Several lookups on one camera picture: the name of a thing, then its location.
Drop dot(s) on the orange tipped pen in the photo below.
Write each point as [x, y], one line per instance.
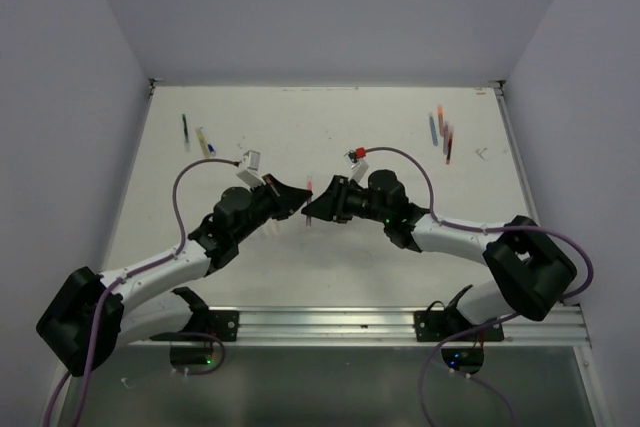
[441, 121]

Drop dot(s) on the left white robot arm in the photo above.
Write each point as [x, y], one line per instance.
[83, 322]

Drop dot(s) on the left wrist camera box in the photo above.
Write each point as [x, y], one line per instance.
[248, 169]

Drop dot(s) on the aluminium mounting rail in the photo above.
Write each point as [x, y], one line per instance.
[564, 326]

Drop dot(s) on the dark green pen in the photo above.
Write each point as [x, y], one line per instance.
[185, 130]

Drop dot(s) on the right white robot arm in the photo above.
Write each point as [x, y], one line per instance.
[529, 271]

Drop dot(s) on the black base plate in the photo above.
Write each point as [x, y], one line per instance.
[223, 324]
[436, 325]

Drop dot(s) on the light blue pen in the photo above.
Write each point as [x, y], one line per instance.
[433, 130]

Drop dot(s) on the yellow highlighter pen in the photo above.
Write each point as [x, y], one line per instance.
[204, 145]

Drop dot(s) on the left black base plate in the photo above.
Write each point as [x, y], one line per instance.
[223, 324]

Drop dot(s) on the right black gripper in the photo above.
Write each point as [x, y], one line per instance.
[332, 204]

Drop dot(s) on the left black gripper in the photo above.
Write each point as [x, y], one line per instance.
[285, 198]

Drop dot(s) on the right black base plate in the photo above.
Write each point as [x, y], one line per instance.
[436, 325]

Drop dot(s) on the purple red pen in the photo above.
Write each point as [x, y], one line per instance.
[447, 141]

